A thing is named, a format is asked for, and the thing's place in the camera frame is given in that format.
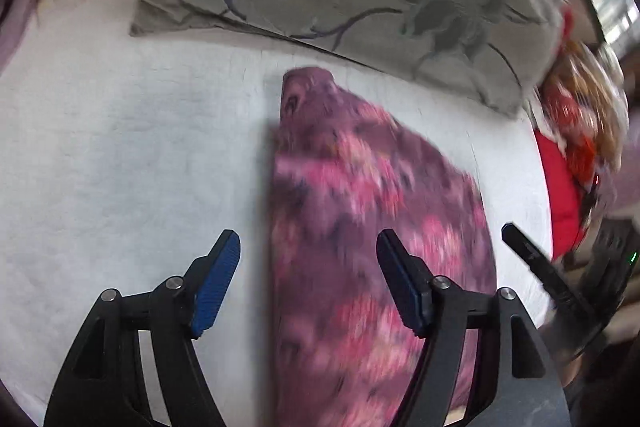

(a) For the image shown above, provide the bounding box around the lilac cloth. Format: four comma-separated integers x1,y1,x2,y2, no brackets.
0,0,43,60

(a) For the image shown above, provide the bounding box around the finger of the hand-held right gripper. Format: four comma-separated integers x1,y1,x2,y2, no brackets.
501,222,593,325

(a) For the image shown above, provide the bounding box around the red cloth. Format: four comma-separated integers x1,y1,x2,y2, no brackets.
531,127,588,255

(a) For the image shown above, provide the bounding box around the plastic bag with orange contents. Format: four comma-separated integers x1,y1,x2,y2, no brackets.
536,41,632,190

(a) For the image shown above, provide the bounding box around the purple floral garment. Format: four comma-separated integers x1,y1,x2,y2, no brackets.
267,66,499,427

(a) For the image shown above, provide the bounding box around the white quilted bed cover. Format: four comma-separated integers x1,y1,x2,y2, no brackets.
0,0,555,427

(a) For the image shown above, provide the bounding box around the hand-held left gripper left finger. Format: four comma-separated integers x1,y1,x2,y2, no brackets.
44,229,242,427

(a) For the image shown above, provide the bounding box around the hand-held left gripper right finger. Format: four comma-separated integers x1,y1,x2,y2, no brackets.
376,228,573,427

